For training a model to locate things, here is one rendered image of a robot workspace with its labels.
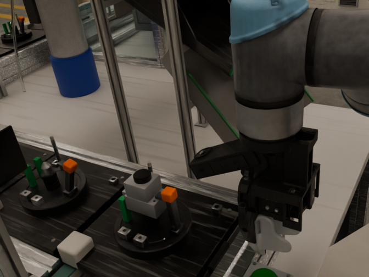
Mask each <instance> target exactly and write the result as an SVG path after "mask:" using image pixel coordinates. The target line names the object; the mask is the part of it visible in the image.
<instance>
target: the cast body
mask: <svg viewBox="0 0 369 277"><path fill-rule="evenodd" d="M124 188H125V189H124V190H123V191H122V194H123V196H124V198H125V202H126V207H127V209H129V210H132V211H134V212H137V213H141V214H144V215H146V216H149V217H152V218H155V219H157V218H158V217H159V216H160V215H161V214H162V212H163V211H164V210H165V209H166V208H167V206H166V202H165V201H161V200H158V199H155V195H156V194H157V193H158V192H162V191H163V190H164V189H162V185H161V180H160V175H159V174H156V173H152V172H150V170H148V169H137V170H136V171H135V172H134V173H133V174H132V175H131V176H130V177H129V178H128V179H127V180H126V181H124Z"/></svg>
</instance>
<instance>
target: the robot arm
mask: <svg viewBox="0 0 369 277"><path fill-rule="evenodd" d="M230 20H231V35H230V37H229V41H230V43H231V49H232V64H233V78H234V92H235V94H234V97H235V107H236V124H237V128H238V130H239V139H237V140H233V141H230V142H226V143H222V144H220V145H216V146H212V147H207V148H204V149H202V150H200V151H199V152H198V153H197V154H196V155H195V156H194V159H193V160H192V161H191V162H190V163H189V167H190V169H191V171H192V172H193V174H194V175H195V177H196V178H197V179H202V178H207V177H210V176H215V175H220V174H225V173H230V172H233V171H238V170H241V174H242V175H243V176H242V178H241V180H240V182H239V185H238V197H237V201H238V224H239V229H240V231H241V233H242V235H243V237H244V239H245V240H246V241H247V242H248V244H249V246H250V247H251V248H252V249H253V250H254V251H255V252H256V253H258V254H260V255H263V256H265V254H266V252H267V250H270V251H277V252H285V253H286V252H290V251H291V249H292V246H291V244H290V243H289V242H288V241H287V240H286V239H284V238H283V237H282V236H280V235H297V234H299V233H300V232H301V231H302V214H303V212H304V210H306V209H311V208H312V205H313V203H314V200H315V197H317V198H318V196H319V185H320V164H319V163H314V162H313V147H314V145H315V143H316V141H317V140H318V129H312V128H306V127H303V117H304V88H305V86H309V87H321V88H335V89H341V93H342V96H343V98H344V100H345V102H346V103H347V105H348V106H349V107H350V108H351V109H353V110H354V111H356V112H357V113H359V114H361V115H363V116H366V117H369V9H318V8H309V3H308V1H307V0H231V4H230ZM315 177H316V188H315ZM294 218H296V219H298V222H297V221H295V220H294Z"/></svg>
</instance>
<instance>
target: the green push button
mask: <svg viewBox="0 0 369 277"><path fill-rule="evenodd" d="M251 277H277V275H276V273H275V272H274V271H272V270H271V269H267V268H259V269H257V270H255V271H253V273H252V274H251Z"/></svg>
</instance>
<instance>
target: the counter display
mask: <svg viewBox="0 0 369 277"><path fill-rule="evenodd" d="M0 165H1V167H2V170H3V172H4V174H5V177H6V180H5V181H4V182H2V183H1V184H0V187H2V186H3V185H4V184H6V183H7V182H8V181H10V180H11V179H13V178H14V177H16V176H17V175H19V174H20V173H22V172H23V171H24V170H26V169H27V168H28V167H27V164H26V162H25V159H24V156H23V153H22V151H21V149H20V146H19V144H18V141H17V139H16V136H15V133H14V131H13V128H12V126H11V125H9V126H7V127H6V128H4V129H3V130H1V131H0Z"/></svg>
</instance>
